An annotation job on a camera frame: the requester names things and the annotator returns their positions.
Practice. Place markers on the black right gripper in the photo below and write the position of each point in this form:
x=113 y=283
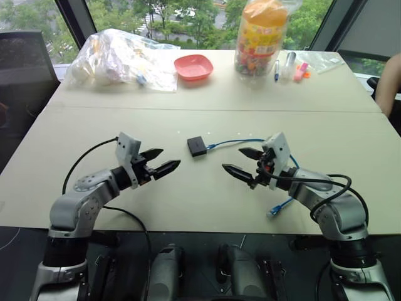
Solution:
x=264 y=175

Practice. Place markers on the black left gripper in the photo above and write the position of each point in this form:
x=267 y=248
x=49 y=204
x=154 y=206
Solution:
x=142 y=172

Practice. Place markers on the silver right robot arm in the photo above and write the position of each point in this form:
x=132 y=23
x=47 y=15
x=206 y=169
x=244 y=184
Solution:
x=335 y=200

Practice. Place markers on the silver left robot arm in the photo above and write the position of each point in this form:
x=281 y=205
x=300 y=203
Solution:
x=81 y=200

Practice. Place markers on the small black box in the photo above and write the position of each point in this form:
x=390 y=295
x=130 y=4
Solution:
x=197 y=146

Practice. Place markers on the blue pen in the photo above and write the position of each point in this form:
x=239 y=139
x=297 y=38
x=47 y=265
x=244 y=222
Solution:
x=277 y=71

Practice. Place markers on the pink plastic dish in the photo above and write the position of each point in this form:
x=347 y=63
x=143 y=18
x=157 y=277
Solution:
x=193 y=67

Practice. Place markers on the clear plastic tube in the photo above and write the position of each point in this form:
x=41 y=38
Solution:
x=289 y=66

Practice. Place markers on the pink highlighter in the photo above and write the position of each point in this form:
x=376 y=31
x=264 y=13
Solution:
x=300 y=71

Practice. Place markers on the dark grey rounded shape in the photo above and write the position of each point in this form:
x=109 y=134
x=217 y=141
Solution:
x=242 y=272
x=167 y=269

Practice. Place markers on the clear bag of items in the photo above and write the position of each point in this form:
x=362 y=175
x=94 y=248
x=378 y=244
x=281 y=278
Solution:
x=116 y=59

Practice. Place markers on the candy jar with orange lid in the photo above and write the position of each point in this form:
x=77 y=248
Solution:
x=258 y=40

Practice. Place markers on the clear zip bag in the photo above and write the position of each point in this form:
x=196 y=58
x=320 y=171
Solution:
x=322 y=61

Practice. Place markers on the black chair armrest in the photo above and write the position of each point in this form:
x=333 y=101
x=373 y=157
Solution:
x=372 y=84

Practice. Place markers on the black office chair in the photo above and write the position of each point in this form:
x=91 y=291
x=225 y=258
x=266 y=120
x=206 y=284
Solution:
x=25 y=72

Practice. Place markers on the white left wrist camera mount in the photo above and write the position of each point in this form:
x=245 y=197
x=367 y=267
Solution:
x=126 y=150

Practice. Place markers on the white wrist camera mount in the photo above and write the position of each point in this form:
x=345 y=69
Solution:
x=279 y=150
x=126 y=150

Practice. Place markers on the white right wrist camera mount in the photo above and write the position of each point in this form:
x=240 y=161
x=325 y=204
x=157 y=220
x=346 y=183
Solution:
x=279 y=150

